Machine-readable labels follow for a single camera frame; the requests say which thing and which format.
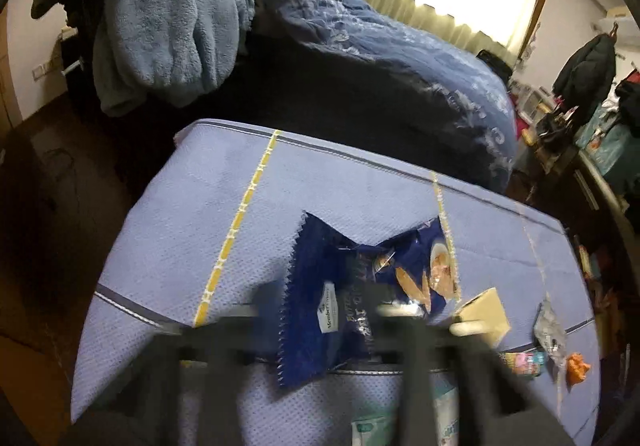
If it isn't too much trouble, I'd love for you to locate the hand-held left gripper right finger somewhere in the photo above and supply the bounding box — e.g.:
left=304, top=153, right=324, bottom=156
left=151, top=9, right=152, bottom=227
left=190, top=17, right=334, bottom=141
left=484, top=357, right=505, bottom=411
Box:
left=357, top=276, right=576, bottom=446

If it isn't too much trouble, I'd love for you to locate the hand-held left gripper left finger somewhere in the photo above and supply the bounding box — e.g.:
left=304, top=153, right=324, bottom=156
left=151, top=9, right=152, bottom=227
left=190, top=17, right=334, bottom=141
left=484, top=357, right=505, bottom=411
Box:
left=57, top=282, right=286, bottom=446

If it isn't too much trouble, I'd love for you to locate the blue snack bag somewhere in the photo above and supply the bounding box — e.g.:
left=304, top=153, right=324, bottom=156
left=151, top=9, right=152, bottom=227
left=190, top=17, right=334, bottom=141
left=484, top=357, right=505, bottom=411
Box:
left=277, top=211, right=461, bottom=387

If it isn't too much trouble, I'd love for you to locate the small beige box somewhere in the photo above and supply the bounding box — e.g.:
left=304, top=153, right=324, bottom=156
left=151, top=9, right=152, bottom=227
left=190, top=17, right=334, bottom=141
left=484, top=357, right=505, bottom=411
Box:
left=452, top=287, right=511, bottom=347

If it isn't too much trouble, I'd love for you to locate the green wet wipes packet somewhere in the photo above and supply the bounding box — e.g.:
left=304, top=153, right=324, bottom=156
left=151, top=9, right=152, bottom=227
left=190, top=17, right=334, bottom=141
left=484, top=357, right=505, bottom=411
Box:
left=350, top=383, right=461, bottom=446

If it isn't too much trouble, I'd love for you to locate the table with blue checked cloth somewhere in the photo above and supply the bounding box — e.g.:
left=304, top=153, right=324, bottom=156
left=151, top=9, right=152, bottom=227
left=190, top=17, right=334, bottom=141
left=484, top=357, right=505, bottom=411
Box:
left=70, top=119, right=601, bottom=446

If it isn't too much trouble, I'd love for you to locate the colourful small packet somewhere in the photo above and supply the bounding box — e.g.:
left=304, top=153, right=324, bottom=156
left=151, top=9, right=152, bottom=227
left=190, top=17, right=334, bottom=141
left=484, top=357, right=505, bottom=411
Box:
left=500, top=348, right=548, bottom=379

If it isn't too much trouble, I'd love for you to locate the crumpled silver wrapper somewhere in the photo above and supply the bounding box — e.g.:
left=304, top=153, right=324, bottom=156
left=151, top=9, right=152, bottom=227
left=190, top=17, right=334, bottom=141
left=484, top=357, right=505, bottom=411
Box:
left=532, top=301, right=568, bottom=384

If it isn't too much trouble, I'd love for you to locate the orange wrapper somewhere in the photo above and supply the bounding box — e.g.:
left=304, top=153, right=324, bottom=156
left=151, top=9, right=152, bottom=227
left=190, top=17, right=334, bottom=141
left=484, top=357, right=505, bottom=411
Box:
left=565, top=352, right=592, bottom=384

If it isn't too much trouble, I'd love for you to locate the pile of clothes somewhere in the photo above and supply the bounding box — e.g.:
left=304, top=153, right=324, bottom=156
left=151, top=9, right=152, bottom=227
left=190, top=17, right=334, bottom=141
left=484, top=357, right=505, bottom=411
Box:
left=575, top=81, right=640, bottom=197

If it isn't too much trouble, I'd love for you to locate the blue floral duvet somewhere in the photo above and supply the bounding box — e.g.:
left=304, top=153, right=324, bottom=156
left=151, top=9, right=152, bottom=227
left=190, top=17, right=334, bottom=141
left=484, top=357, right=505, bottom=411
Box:
left=215, top=0, right=518, bottom=194

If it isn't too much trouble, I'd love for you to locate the black suitcase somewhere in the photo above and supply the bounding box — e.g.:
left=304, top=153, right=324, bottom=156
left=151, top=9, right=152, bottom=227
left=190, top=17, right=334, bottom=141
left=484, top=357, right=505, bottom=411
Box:
left=475, top=49, right=513, bottom=82

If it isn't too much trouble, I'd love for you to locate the blue fleece robe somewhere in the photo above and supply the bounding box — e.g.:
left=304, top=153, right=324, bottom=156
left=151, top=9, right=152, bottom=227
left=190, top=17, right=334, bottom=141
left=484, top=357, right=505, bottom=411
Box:
left=92, top=0, right=256, bottom=118

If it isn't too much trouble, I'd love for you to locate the dark nightstand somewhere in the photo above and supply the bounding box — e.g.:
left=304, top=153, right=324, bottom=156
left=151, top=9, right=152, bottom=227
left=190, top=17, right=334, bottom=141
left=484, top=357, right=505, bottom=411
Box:
left=60, top=26, right=96, bottom=92

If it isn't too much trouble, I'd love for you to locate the black hanging coat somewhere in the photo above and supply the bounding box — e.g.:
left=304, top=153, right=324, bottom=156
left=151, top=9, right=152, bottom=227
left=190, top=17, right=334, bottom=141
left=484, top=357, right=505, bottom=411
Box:
left=552, top=34, right=617, bottom=112

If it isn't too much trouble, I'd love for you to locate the wooden wardrobe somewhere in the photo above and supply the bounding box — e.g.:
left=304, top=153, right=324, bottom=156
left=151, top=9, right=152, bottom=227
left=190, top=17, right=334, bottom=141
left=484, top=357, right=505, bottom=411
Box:
left=0, top=11, right=23, bottom=137

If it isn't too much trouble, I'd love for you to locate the white air conditioner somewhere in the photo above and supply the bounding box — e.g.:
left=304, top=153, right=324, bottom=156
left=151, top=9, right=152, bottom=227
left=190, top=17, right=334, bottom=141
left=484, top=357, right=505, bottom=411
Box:
left=597, top=6, right=638, bottom=27

